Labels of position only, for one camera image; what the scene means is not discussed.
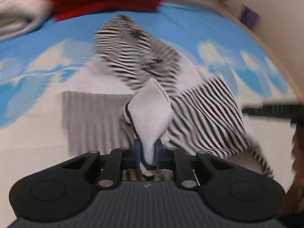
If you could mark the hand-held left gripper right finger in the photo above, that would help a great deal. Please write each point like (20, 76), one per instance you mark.
(156, 153)

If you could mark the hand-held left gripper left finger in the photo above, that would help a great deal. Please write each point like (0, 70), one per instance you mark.
(138, 152)

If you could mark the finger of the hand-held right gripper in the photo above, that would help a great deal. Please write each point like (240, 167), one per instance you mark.
(268, 111)

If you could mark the black white striped garment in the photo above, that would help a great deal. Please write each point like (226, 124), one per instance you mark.
(201, 114)

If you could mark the purple board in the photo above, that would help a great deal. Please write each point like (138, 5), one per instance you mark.
(249, 17)

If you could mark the blue white printed bed sheet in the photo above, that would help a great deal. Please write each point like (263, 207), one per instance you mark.
(47, 80)

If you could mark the cream folded blanket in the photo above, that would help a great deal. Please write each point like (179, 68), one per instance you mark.
(21, 9)

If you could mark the wooden bed frame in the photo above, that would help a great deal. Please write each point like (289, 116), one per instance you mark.
(266, 42)

